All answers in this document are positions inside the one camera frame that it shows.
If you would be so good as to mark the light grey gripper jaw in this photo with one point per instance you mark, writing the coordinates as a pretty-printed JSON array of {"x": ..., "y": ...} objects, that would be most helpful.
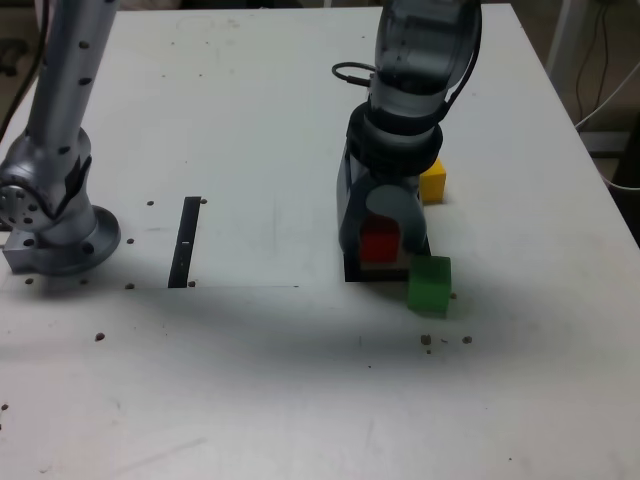
[{"x": 400, "y": 205}]

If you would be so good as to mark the white frame leg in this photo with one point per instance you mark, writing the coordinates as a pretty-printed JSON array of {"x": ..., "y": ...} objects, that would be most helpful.
[{"x": 559, "y": 35}]

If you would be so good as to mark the green cube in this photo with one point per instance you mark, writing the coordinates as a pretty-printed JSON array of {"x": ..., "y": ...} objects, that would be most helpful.
[{"x": 427, "y": 287}]

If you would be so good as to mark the red cube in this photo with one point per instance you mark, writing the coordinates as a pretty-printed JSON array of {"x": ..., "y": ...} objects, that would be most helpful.
[{"x": 380, "y": 245}]

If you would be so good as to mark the yellow cube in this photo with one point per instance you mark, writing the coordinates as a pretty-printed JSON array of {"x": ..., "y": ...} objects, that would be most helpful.
[{"x": 433, "y": 185}]

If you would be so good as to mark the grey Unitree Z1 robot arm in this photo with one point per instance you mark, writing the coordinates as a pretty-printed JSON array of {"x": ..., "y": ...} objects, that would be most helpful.
[{"x": 55, "y": 100}]

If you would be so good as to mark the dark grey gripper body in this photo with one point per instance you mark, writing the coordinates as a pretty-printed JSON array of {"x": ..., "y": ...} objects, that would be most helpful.
[{"x": 385, "y": 178}]

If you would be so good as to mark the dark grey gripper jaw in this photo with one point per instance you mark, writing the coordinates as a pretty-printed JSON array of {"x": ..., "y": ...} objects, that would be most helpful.
[{"x": 345, "y": 210}]

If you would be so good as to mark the black tape strip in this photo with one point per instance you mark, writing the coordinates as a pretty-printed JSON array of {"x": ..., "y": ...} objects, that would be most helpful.
[{"x": 184, "y": 240}]

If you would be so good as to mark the black tape square outline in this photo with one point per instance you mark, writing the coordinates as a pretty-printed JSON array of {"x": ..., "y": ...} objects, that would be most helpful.
[{"x": 370, "y": 276}]

